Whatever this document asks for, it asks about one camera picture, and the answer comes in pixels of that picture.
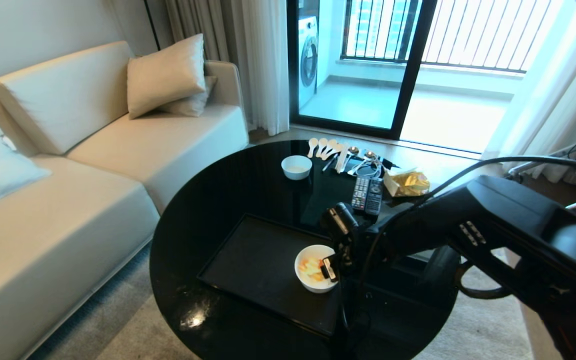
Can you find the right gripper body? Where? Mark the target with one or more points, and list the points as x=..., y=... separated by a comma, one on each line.
x=350, y=255

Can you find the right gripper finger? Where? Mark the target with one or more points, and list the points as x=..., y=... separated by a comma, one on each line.
x=328, y=267

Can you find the white bowl with food scraps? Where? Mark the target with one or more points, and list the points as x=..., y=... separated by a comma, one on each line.
x=313, y=287

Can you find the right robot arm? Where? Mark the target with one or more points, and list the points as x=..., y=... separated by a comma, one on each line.
x=498, y=220

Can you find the yellow food scraps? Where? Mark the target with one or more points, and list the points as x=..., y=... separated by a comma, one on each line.
x=310, y=269

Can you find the black rectangular tray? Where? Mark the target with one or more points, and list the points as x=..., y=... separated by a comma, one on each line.
x=258, y=265

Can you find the empty white bowl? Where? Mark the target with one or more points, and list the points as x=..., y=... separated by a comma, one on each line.
x=296, y=169

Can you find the grey remote control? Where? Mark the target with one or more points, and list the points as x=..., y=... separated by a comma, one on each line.
x=360, y=194

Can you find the black remote control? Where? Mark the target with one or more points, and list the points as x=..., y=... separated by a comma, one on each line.
x=374, y=197

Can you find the gold foil snack bag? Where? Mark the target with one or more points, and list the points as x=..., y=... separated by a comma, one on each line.
x=410, y=183

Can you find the black power adapter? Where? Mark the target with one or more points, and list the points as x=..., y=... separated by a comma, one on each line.
x=389, y=163

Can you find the metal spoon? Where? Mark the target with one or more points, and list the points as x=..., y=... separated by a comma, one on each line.
x=369, y=155
x=353, y=150

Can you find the white plastic spoon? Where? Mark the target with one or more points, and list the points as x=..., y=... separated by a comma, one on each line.
x=337, y=148
x=322, y=143
x=331, y=144
x=312, y=143

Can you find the round black glossy table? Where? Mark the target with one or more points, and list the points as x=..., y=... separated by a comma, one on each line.
x=218, y=185

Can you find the white washing machine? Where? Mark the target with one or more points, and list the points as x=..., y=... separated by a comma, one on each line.
x=309, y=60

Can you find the small beige pillow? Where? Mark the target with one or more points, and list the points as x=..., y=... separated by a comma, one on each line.
x=194, y=104

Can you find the white sheer curtain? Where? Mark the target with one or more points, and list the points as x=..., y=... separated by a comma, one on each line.
x=265, y=60
x=543, y=90

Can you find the beige sofa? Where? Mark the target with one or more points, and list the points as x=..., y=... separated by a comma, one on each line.
x=133, y=160

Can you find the black balcony railing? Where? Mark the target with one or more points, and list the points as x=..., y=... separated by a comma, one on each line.
x=468, y=62

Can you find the large beige pillow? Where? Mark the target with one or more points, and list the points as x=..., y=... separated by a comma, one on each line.
x=165, y=75

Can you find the grey curtain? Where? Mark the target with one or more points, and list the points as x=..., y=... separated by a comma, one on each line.
x=193, y=25

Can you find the black sliding door frame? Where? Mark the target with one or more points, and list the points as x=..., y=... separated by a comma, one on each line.
x=413, y=65

